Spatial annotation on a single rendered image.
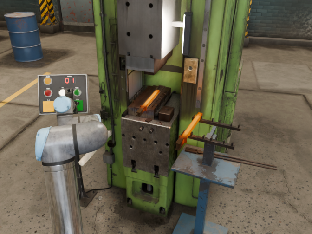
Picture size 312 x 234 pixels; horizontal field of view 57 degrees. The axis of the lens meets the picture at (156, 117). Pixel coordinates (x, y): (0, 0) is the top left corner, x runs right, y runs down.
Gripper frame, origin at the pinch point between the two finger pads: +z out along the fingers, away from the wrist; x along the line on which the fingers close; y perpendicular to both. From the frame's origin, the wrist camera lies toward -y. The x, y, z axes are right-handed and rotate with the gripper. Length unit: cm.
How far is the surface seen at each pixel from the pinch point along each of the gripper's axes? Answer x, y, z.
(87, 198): -4, 82, 69
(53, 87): -16.4, -12.9, 11.1
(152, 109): 53, 6, 6
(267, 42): 388, -168, 497
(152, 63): 53, -24, -12
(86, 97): 6.2, -4.7, 11.1
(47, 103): -20.7, -1.5, 10.3
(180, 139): 65, 24, -38
